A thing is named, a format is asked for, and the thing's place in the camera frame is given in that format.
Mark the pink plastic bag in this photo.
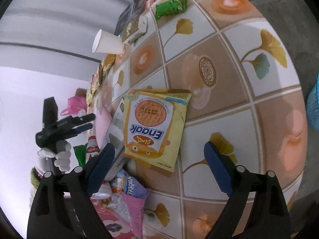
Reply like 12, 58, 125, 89
60, 95, 88, 117

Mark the dark flat box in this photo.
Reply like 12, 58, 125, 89
116, 0, 150, 36

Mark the white curtain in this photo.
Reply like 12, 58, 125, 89
4, 0, 155, 66

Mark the white paper cup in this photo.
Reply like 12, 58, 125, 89
92, 29, 125, 55

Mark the tile-patterned tablecloth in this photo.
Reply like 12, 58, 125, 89
86, 0, 306, 239

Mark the yellow snack packet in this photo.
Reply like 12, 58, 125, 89
122, 89, 192, 179

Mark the pile of small snack packets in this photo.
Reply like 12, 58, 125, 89
86, 53, 116, 105

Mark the person's left hand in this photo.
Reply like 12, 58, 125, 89
37, 141, 72, 173

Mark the small green snack packet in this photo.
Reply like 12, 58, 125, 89
155, 0, 189, 21

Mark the blue plastic basket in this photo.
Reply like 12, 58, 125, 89
306, 79, 319, 128

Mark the small drink carton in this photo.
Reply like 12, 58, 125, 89
121, 13, 149, 45

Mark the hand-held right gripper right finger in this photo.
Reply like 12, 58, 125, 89
204, 141, 292, 239

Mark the pink flowered snack bag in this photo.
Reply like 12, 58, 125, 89
90, 191, 147, 239

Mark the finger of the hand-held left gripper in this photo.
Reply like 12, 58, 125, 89
70, 123, 93, 137
71, 113, 96, 127

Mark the grey cardboard box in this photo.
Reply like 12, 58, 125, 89
103, 97, 126, 181

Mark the large green snack bag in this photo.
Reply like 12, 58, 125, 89
73, 144, 87, 166

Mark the white plastic bottle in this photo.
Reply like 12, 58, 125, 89
86, 135, 113, 200

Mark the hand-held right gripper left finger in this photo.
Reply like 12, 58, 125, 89
26, 143, 116, 239

